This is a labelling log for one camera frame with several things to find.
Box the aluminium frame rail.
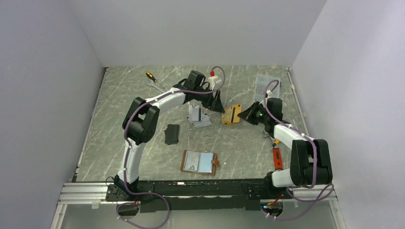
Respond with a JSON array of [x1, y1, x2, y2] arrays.
[[50, 180, 347, 229]]

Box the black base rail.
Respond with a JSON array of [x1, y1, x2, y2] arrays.
[[105, 178, 290, 213]]

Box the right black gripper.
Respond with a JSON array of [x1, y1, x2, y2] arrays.
[[237, 101, 269, 125]]

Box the grey orange pliers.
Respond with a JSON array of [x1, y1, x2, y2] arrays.
[[263, 131, 280, 148]]

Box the red handled tool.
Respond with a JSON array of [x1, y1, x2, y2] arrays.
[[273, 147, 283, 171]]

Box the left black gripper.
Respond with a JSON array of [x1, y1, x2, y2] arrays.
[[194, 87, 225, 114]]

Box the orange black screwdriver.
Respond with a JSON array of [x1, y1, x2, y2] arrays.
[[146, 72, 157, 83]]

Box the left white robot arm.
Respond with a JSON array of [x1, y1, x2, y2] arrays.
[[114, 70, 225, 200]]

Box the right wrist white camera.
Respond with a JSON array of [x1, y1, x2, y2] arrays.
[[264, 90, 272, 101]]

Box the clear plastic organizer box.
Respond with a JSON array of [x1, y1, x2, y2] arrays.
[[253, 74, 281, 102]]

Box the brown leather card holder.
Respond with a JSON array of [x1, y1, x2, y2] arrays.
[[180, 150, 220, 176]]

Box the black card stack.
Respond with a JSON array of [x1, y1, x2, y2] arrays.
[[164, 124, 180, 145]]

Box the gold card stack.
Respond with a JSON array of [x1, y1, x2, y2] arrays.
[[221, 104, 242, 125]]

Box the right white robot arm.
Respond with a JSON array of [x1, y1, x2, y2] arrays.
[[238, 98, 333, 198]]

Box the silver open-end wrench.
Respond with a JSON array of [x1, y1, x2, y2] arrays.
[[146, 81, 166, 93]]

